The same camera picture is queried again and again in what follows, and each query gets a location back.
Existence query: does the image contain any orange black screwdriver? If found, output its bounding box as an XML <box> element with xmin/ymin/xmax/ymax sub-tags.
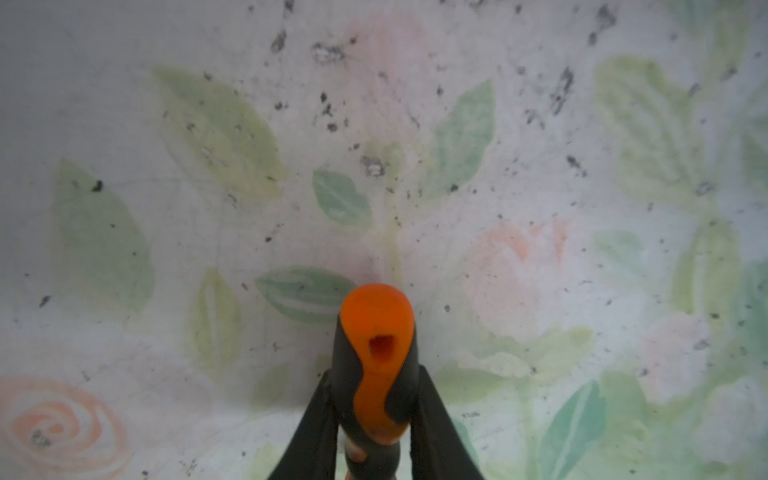
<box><xmin>330</xmin><ymin>283</ymin><xmax>419</xmax><ymax>479</ymax></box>

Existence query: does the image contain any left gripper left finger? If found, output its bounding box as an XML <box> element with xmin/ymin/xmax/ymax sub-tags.
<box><xmin>268</xmin><ymin>370</ymin><xmax>339</xmax><ymax>480</ymax></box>

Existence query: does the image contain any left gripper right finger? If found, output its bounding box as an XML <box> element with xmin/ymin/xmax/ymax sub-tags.
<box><xmin>410</xmin><ymin>365</ymin><xmax>484</xmax><ymax>480</ymax></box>

